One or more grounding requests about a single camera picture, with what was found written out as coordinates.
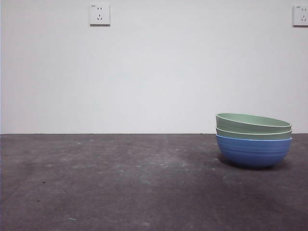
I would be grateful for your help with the green ribbed bowl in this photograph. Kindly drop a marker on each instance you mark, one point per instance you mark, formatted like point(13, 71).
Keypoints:
point(276, 135)
point(240, 121)

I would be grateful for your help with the white wall socket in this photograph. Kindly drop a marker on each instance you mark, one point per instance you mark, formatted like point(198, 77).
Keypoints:
point(300, 15)
point(99, 14)

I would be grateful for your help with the blue ribbed bowl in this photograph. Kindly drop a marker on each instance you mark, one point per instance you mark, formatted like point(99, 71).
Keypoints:
point(252, 151)

